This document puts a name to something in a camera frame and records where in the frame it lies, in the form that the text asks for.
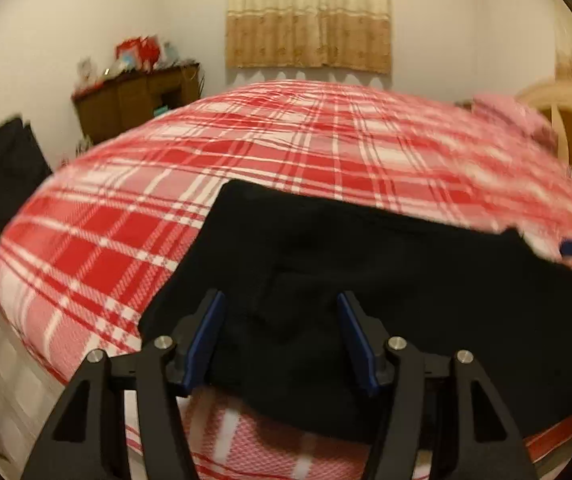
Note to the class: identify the white printed box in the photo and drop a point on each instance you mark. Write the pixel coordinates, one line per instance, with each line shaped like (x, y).
(87, 71)

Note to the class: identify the black pants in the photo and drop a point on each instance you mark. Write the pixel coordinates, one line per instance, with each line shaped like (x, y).
(415, 280)

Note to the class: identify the cream wooden headboard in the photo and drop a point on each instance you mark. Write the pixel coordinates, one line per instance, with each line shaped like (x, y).
(565, 105)

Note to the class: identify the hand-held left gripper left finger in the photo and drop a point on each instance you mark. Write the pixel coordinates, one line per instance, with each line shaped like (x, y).
(203, 340)

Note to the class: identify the black folding chair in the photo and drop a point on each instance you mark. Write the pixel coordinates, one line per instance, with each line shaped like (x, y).
(8, 165)

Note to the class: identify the beige patterned curtain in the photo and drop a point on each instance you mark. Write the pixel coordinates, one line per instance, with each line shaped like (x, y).
(311, 20)

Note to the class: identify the brown wooden desk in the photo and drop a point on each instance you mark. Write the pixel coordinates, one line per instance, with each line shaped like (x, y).
(121, 100)

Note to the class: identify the red gift bag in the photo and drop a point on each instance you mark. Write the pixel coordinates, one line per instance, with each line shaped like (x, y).
(138, 51)

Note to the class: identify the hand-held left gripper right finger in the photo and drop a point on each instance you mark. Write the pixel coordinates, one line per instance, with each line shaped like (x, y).
(358, 342)

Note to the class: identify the pink folded blanket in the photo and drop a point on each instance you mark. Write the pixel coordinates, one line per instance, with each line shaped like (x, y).
(515, 115)

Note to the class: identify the bed with red plaid sheet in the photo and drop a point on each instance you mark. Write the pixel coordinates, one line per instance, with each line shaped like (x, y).
(266, 135)

